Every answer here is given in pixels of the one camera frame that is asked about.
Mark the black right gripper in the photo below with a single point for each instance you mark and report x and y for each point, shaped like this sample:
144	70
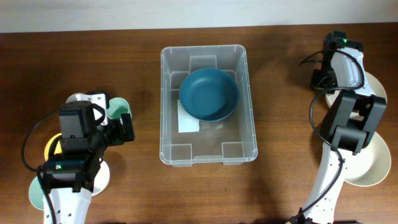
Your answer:
315	84

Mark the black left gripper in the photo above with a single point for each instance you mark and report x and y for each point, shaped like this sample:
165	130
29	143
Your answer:
118	134

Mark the green plastic cup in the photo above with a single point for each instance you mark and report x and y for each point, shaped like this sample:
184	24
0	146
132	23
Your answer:
117	107

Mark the beige large bowl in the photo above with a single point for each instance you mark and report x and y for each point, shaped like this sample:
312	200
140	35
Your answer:
375	85

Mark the clear plastic storage bin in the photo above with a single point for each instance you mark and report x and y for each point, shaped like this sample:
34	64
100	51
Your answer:
231	140

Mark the dark blue bowl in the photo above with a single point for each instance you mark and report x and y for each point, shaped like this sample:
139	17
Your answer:
209	94

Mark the white large bowl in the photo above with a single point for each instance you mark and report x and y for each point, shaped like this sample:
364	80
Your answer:
372	165

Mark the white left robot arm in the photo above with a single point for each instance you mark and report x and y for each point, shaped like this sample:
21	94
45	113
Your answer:
67	177

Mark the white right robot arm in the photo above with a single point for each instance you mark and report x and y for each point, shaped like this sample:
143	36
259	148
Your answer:
342	137

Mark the white label in bin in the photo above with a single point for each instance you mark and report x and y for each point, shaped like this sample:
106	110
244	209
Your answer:
186	122

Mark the white small bowl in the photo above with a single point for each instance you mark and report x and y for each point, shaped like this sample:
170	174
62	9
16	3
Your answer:
102	179

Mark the grey plastic cup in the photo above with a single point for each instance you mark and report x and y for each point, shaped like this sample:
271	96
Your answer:
75	97

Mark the mint small bowl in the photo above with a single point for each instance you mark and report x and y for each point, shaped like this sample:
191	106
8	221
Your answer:
36	195

